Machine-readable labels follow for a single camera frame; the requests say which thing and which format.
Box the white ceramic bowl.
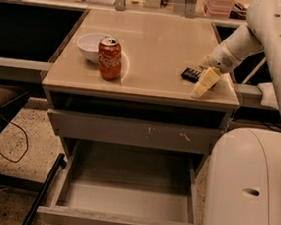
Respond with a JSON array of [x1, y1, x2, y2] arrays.
[[76, 32, 107, 63]]

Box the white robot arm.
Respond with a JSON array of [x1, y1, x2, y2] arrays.
[[193, 0, 281, 225]]

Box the closed grey top drawer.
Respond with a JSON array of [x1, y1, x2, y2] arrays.
[[47, 109, 222, 154]]

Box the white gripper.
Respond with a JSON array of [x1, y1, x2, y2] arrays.
[[191, 41, 241, 99]]

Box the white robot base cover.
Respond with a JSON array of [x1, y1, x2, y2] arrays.
[[258, 82, 279, 110]]

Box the grey drawer cabinet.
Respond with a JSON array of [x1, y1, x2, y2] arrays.
[[34, 3, 249, 174]]

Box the red coca-cola can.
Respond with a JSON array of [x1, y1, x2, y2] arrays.
[[98, 36, 122, 80]]

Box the open grey middle drawer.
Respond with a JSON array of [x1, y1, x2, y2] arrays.
[[38, 141, 200, 225]]

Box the pink stacked trays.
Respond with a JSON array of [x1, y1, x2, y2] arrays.
[[202, 0, 235, 18]]

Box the black cable on floor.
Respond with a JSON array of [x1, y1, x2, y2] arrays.
[[0, 114, 33, 166]]

